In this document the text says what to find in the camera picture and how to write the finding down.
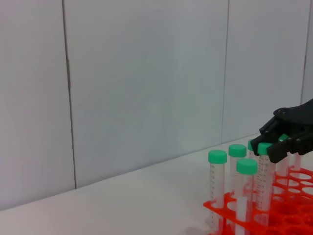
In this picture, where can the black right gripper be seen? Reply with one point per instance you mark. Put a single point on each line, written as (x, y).
(298, 115)

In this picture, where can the green-capped clear test tube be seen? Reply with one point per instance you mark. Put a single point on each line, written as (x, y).
(217, 156)
(297, 161)
(247, 166)
(250, 145)
(237, 150)
(264, 176)
(283, 166)

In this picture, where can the orange test tube rack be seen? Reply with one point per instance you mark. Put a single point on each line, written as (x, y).
(293, 213)

